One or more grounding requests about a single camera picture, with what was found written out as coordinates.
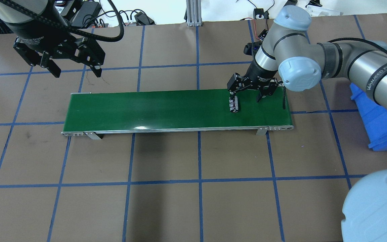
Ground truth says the black power adapter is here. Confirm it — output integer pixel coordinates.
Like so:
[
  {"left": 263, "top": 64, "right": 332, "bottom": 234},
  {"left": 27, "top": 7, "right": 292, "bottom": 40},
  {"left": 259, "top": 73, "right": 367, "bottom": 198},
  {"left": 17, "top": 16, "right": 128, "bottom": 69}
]
[{"left": 70, "top": 1, "right": 101, "bottom": 29}]

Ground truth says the black cylindrical capacitor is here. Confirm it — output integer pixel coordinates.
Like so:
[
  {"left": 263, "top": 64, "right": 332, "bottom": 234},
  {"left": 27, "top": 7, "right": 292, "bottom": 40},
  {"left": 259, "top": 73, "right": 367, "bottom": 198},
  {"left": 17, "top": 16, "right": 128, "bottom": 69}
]
[{"left": 229, "top": 96, "right": 239, "bottom": 113}]

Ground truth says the blue plastic bin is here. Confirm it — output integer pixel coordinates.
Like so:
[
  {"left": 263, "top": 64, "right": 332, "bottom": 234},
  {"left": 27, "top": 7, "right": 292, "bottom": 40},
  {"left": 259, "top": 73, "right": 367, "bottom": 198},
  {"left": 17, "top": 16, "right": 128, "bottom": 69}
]
[{"left": 349, "top": 84, "right": 387, "bottom": 152}]

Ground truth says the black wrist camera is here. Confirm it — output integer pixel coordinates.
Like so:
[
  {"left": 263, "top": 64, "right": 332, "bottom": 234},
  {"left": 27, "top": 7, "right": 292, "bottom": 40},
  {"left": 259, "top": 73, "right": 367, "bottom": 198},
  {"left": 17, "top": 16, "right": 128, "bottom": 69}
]
[{"left": 243, "top": 41, "right": 262, "bottom": 56}]

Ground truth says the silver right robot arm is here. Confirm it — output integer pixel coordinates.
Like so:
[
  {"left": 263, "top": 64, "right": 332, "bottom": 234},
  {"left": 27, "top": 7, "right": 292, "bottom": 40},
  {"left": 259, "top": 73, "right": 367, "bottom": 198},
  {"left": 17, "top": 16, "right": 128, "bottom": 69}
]
[{"left": 227, "top": 5, "right": 387, "bottom": 112}]

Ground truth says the green conveyor belt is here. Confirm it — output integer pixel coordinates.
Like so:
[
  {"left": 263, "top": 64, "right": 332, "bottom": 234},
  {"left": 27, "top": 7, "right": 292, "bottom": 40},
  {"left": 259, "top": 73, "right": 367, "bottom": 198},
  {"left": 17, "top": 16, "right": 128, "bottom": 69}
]
[{"left": 62, "top": 87, "right": 294, "bottom": 139}]

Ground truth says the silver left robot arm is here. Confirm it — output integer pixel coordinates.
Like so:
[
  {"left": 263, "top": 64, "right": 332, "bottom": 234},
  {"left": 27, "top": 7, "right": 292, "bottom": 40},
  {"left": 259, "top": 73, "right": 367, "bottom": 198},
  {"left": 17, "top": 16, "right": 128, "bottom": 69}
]
[{"left": 0, "top": 0, "right": 105, "bottom": 78}]

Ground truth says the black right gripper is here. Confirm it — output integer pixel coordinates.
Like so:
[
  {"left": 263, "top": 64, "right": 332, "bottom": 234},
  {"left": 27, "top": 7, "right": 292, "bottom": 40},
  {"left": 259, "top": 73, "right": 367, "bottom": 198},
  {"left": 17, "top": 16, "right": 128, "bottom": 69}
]
[{"left": 227, "top": 60, "right": 278, "bottom": 103}]

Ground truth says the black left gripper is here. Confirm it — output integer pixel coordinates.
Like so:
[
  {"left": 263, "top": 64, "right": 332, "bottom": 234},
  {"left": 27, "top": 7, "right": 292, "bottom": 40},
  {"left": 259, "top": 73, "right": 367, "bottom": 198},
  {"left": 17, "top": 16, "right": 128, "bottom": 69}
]
[{"left": 12, "top": 20, "right": 105, "bottom": 78}]

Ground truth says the aluminium frame post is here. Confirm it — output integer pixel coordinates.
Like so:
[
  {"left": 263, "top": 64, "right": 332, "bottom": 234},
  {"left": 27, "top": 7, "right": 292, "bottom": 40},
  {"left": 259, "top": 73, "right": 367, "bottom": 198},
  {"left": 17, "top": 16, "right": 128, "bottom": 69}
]
[{"left": 185, "top": 0, "right": 203, "bottom": 27}]

